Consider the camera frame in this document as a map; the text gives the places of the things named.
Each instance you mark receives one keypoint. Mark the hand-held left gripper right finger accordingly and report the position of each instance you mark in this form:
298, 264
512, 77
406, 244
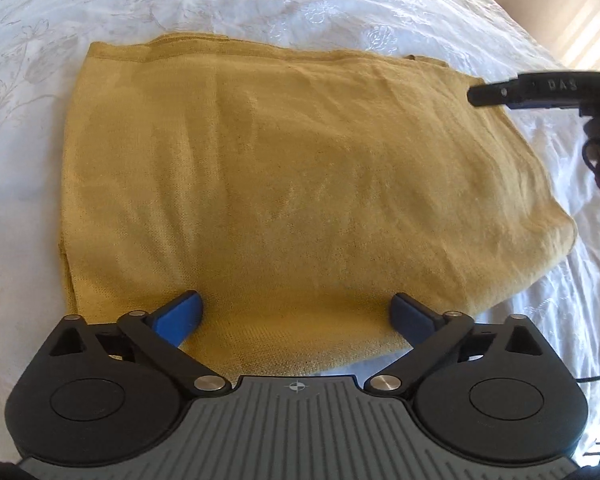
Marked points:
411, 319

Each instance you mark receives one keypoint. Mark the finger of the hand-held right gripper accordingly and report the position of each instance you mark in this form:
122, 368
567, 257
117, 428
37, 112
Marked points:
490, 94

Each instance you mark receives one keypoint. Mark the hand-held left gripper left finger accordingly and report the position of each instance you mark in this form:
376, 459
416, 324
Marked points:
177, 317

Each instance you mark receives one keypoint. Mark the yellow knit sweater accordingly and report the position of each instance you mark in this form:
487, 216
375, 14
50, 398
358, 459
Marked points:
300, 200

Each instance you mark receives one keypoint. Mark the white embroidered bedspread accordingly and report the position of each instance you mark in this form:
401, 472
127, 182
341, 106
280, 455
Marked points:
280, 0

